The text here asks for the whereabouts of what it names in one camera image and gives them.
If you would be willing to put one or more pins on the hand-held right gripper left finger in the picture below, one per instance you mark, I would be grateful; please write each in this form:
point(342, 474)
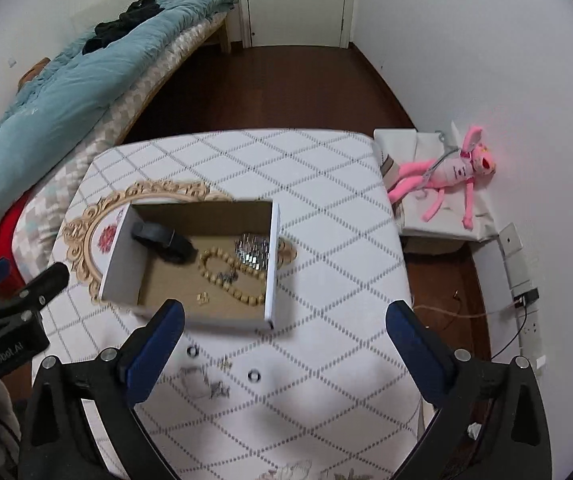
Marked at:
point(160, 345)

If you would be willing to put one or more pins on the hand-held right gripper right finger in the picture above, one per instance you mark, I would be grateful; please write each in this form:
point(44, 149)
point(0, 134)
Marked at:
point(411, 342)

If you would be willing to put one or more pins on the white cardboard box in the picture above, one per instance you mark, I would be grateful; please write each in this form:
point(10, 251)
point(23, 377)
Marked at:
point(166, 280)

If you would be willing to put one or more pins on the small silver earring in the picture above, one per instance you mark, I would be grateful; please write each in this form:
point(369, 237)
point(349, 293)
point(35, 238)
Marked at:
point(224, 362)

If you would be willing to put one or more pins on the ornate gold framed mirror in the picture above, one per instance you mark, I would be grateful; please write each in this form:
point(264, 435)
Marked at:
point(86, 240)

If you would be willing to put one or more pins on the small dark pendant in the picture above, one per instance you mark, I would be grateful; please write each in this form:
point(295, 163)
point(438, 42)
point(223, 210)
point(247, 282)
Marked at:
point(226, 277)

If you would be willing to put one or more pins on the black wristband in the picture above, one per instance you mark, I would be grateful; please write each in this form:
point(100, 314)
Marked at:
point(159, 237)

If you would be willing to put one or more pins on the white power strip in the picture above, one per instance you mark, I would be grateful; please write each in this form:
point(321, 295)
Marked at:
point(531, 340)

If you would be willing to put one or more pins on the black charger plug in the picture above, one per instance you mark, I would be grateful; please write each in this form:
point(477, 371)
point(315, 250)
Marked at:
point(525, 297)

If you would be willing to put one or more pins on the white diamond pattern tablecloth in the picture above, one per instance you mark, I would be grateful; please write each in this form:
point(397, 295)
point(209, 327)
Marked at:
point(326, 220)

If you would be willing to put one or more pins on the pink plush toy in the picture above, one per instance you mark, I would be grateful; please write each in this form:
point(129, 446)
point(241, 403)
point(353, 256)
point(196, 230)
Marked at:
point(446, 170)

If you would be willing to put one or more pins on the light blue duvet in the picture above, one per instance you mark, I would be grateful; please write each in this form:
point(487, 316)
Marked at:
point(81, 80)

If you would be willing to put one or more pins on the black clothes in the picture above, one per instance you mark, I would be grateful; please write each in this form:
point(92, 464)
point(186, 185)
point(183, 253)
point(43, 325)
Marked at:
point(121, 22)

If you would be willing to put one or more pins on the white door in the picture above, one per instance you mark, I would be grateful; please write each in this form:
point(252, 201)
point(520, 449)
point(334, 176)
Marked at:
point(296, 0)

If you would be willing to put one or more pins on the white wall socket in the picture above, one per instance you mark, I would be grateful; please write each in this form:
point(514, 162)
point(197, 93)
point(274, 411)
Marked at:
point(510, 237)

